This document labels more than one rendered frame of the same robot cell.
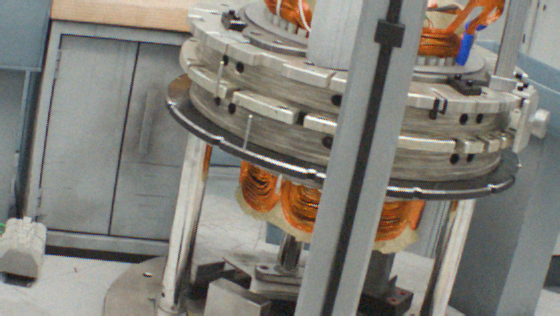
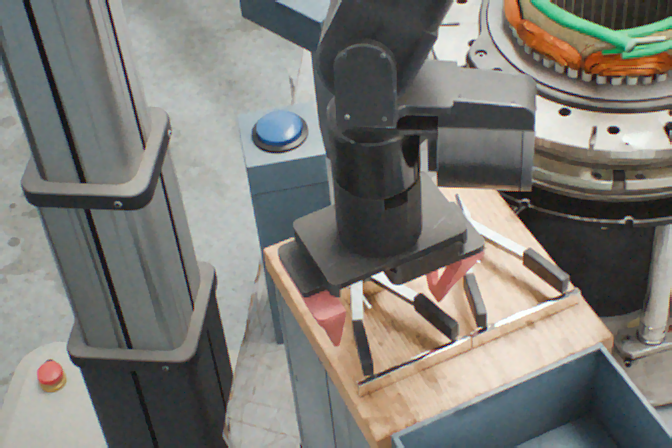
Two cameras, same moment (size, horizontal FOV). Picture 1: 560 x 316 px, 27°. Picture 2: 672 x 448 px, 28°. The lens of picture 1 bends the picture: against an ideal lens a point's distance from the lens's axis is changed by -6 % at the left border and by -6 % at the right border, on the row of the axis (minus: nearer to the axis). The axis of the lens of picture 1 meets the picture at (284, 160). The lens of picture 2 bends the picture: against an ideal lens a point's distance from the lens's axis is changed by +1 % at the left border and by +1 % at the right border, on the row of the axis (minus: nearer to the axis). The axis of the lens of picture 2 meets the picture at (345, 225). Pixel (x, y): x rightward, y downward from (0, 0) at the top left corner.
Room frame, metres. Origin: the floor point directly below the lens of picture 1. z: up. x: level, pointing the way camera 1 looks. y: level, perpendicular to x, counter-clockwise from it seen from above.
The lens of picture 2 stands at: (1.34, 0.82, 1.83)
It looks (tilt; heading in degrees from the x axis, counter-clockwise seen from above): 47 degrees down; 267
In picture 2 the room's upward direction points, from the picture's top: 6 degrees counter-clockwise
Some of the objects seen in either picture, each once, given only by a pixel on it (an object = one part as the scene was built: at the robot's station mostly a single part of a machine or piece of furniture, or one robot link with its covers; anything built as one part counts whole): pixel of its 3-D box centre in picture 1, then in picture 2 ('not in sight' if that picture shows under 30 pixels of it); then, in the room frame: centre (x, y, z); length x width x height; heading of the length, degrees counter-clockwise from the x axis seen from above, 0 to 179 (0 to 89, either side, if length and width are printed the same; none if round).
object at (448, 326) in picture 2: not in sight; (436, 316); (1.26, 0.24, 1.09); 0.04 x 0.01 x 0.02; 124
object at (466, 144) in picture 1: (467, 144); not in sight; (0.94, -0.14, 1.05); 0.02 x 0.02 x 0.01; 39
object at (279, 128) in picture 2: not in sight; (279, 127); (1.35, -0.03, 1.04); 0.04 x 0.04 x 0.01
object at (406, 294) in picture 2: not in sight; (385, 282); (1.29, 0.20, 1.09); 0.06 x 0.01 x 0.01; 133
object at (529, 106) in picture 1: (519, 118); not in sight; (0.99, -0.19, 1.07); 0.04 x 0.02 x 0.05; 156
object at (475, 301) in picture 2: not in sight; (475, 299); (1.23, 0.23, 1.09); 0.04 x 0.01 x 0.02; 94
